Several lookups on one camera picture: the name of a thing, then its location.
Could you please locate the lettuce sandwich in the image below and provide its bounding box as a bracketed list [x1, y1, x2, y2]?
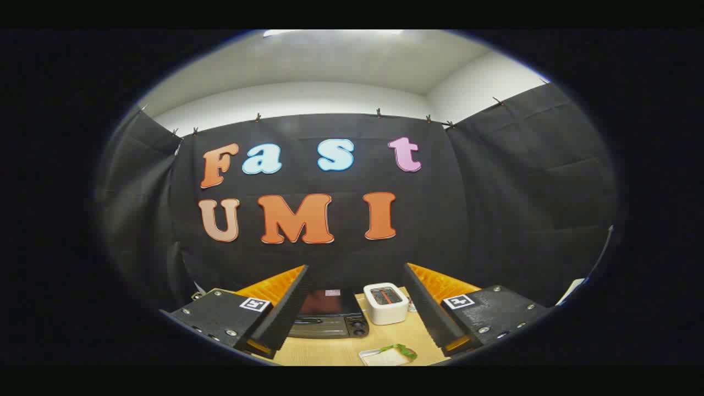
[366, 344, 418, 366]

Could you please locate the white rectangular tray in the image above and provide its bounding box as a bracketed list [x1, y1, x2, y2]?
[359, 347, 418, 367]

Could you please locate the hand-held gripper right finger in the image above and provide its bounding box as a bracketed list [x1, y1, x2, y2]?
[403, 262, 552, 358]

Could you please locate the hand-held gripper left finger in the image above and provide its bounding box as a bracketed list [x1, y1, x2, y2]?
[159, 265, 310, 361]

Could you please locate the black toaster oven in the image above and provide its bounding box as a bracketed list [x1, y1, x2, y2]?
[289, 288, 370, 339]

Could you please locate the ceiling light panel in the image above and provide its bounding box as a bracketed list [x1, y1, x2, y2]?
[263, 30, 405, 38]

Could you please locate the white pop-up toaster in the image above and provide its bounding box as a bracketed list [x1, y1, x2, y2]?
[363, 283, 410, 326]

